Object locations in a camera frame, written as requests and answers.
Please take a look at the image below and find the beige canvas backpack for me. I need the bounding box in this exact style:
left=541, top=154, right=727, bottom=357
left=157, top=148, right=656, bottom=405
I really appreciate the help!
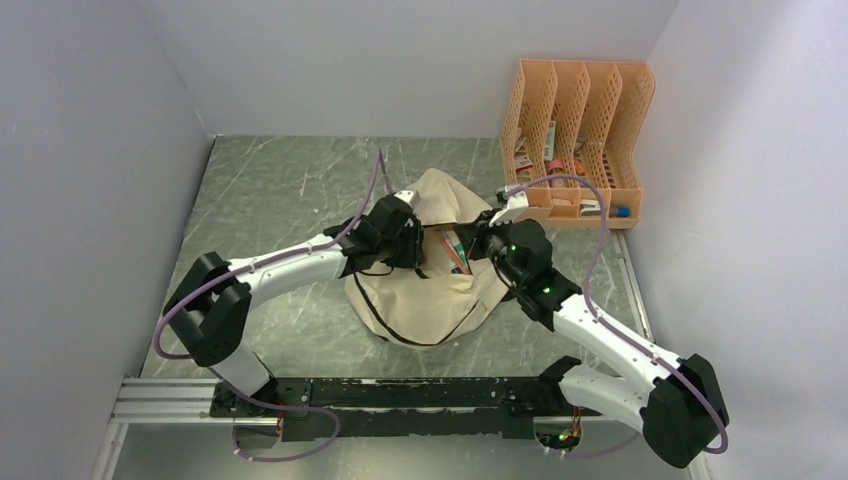
left=344, top=169, right=508, bottom=349

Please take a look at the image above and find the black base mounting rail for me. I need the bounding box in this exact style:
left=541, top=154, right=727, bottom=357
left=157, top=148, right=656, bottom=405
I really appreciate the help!
left=209, top=376, right=579, bottom=442

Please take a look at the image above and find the green white packet in organizer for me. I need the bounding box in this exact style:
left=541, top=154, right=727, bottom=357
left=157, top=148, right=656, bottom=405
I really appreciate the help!
left=543, top=120, right=556, bottom=162

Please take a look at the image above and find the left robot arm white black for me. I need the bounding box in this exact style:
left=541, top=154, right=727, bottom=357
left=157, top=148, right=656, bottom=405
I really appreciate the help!
left=162, top=190, right=423, bottom=416

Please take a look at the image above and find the orange green white marker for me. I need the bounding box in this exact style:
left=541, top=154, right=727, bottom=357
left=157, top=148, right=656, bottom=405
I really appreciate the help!
left=439, top=230, right=472, bottom=275

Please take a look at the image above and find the orange plastic file organizer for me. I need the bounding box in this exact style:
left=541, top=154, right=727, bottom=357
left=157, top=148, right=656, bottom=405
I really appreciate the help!
left=500, top=59, right=656, bottom=230

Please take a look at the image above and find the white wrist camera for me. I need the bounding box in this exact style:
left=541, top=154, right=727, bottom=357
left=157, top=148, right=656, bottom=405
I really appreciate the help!
left=489, top=184, right=529, bottom=227
left=393, top=190, right=421, bottom=210

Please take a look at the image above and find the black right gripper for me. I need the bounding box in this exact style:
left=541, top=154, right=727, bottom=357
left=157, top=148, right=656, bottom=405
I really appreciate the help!
left=453, top=207, right=526, bottom=289

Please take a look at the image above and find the white stapler in organizer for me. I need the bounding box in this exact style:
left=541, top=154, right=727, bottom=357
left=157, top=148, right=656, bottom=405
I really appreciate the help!
left=579, top=201, right=603, bottom=217

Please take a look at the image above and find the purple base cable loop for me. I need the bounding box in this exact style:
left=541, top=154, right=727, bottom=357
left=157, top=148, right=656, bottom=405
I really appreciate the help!
left=231, top=405, right=342, bottom=464

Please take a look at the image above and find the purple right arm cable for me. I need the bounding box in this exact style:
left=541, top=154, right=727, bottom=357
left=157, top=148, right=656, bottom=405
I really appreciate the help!
left=496, top=174, right=730, bottom=460

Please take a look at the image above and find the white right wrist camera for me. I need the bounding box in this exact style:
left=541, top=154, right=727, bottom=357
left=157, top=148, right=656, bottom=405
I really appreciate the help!
left=489, top=184, right=529, bottom=227

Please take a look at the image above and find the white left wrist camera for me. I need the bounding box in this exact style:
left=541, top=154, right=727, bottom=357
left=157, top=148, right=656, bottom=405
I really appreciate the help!
left=393, top=190, right=421, bottom=210

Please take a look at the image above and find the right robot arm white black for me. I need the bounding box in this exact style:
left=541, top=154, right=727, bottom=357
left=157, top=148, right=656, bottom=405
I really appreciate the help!
left=454, top=218, right=729, bottom=468

